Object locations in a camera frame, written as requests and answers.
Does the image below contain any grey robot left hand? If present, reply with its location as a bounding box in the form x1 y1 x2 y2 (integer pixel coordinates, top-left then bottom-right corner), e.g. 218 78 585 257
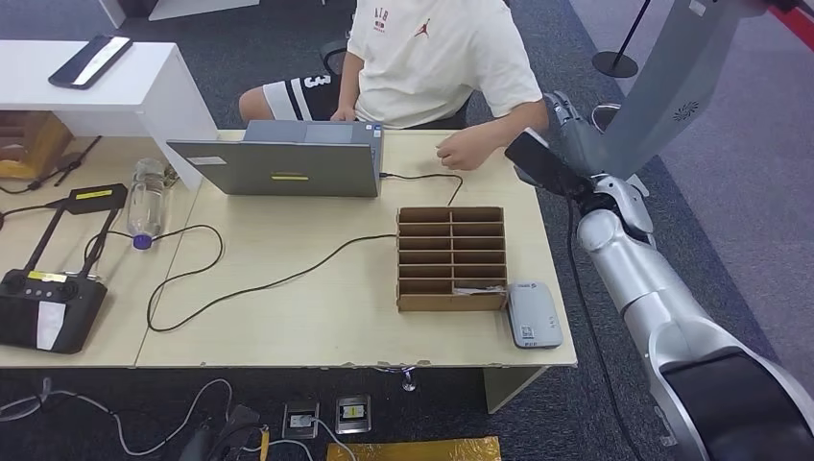
180 425 218 461

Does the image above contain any person's left hand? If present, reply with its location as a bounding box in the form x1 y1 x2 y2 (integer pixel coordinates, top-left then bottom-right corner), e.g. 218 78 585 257
435 127 495 172

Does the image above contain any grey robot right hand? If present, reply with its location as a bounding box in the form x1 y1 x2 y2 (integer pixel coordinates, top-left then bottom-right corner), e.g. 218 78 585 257
543 90 609 181

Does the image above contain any person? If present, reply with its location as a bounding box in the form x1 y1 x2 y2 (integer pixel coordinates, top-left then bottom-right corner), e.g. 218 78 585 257
238 0 551 173

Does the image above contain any white card reader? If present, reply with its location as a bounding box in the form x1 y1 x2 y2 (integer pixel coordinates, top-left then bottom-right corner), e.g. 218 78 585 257
506 281 564 350

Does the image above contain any grey shoe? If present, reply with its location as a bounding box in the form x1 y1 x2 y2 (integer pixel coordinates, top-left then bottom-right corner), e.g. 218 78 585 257
589 103 623 134

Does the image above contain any grey laptop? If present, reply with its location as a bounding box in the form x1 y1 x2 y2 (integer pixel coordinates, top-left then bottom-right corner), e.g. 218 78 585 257
166 119 385 199

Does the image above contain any floor socket with white plug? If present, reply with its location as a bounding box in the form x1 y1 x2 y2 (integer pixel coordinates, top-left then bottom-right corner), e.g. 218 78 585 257
281 400 321 442

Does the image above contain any grey kiosk stand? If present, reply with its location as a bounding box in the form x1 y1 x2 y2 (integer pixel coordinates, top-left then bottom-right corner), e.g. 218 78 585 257
597 0 774 199

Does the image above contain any cardboard slot organizer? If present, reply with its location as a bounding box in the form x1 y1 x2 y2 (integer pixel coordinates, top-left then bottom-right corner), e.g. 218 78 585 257
395 205 509 313

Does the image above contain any floor socket with yellow label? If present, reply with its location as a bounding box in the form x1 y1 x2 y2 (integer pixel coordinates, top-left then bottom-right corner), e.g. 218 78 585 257
334 394 372 436

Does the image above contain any black remote controller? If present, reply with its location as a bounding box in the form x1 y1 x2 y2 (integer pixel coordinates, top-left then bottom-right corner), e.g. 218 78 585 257
0 267 109 355

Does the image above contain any white furniture base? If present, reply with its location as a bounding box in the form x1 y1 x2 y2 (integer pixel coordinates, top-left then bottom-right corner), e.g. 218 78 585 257
95 0 262 30

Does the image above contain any clear bottle purple cap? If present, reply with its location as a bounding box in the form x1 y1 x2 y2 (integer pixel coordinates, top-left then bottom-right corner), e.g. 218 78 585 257
126 158 168 252

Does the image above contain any yellow floor mat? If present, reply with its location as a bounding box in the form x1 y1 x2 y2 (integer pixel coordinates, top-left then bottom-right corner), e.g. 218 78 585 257
325 436 502 461

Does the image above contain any white desk shelf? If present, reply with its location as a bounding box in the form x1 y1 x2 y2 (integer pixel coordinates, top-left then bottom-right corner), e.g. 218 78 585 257
0 39 220 192

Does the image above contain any pale desk leg panel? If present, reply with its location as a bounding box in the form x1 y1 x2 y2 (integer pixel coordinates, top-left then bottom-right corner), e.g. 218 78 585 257
482 367 549 416

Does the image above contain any black smartphone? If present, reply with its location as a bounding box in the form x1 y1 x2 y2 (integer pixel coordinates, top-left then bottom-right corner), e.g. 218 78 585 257
47 33 134 91

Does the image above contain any thin black stand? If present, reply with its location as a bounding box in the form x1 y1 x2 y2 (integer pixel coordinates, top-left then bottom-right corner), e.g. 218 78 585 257
0 134 103 196

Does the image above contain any yellow wooden box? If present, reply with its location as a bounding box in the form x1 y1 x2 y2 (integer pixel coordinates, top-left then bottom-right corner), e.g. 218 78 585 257
0 110 74 182

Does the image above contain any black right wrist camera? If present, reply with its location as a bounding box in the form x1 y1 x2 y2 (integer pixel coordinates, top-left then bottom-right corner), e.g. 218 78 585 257
504 129 594 200

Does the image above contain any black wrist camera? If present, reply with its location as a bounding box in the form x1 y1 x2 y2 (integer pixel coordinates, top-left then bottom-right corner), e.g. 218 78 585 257
504 129 594 200
218 403 263 449

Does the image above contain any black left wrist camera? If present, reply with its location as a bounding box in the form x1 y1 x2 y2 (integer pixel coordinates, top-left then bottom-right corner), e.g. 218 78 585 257
218 403 263 449

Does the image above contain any white floor cable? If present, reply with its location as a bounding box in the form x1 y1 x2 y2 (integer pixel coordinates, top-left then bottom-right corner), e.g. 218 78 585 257
0 376 314 461

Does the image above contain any black stanchion post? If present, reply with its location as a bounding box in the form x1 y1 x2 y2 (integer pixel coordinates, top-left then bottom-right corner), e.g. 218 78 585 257
591 0 653 80

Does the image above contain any long black cable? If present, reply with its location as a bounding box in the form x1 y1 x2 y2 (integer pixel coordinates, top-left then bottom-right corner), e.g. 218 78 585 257
83 171 465 334

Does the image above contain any white plug cable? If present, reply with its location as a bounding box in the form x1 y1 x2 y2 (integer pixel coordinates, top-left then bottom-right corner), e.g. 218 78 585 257
299 416 357 461

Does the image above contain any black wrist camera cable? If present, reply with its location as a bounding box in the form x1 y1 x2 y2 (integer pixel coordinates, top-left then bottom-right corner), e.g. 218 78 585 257
564 193 643 461

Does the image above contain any thin black cable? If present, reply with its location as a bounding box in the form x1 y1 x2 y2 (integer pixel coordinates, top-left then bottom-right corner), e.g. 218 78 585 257
0 200 68 231

